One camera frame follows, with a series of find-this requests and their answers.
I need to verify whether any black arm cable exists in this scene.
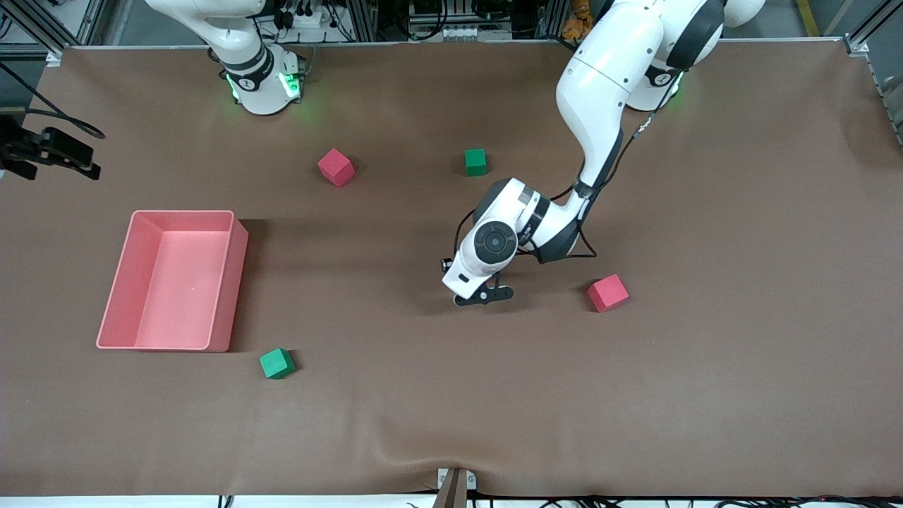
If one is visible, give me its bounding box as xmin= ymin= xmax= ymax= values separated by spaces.
xmin=0 ymin=62 xmax=107 ymax=140
xmin=441 ymin=71 xmax=681 ymax=276

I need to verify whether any pink plastic tray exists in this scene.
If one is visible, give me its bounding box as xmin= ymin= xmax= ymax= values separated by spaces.
xmin=96 ymin=210 xmax=250 ymax=353

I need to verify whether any pink foam cube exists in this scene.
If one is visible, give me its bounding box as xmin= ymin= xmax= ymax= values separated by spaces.
xmin=587 ymin=274 xmax=630 ymax=313
xmin=317 ymin=148 xmax=356 ymax=188

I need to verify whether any brown table cover mat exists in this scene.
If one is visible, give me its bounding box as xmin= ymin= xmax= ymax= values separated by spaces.
xmin=0 ymin=39 xmax=903 ymax=498

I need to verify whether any aluminium frame post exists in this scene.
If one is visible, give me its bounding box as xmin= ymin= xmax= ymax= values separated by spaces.
xmin=540 ymin=0 xmax=565 ymax=40
xmin=344 ymin=0 xmax=380 ymax=42

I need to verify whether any white power strip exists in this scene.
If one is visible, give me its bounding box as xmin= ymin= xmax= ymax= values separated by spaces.
xmin=279 ymin=4 xmax=332 ymax=29

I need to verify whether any pile of orange items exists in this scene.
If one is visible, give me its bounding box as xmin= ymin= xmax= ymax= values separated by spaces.
xmin=562 ymin=0 xmax=595 ymax=41

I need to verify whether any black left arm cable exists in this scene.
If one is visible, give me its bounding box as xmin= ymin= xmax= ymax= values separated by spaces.
xmin=441 ymin=71 xmax=681 ymax=276

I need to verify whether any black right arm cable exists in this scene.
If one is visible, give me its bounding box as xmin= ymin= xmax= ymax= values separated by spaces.
xmin=0 ymin=62 xmax=107 ymax=140

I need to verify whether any aluminium frame profile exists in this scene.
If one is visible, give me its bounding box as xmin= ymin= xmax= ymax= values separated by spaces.
xmin=0 ymin=0 xmax=107 ymax=68
xmin=843 ymin=0 xmax=903 ymax=145

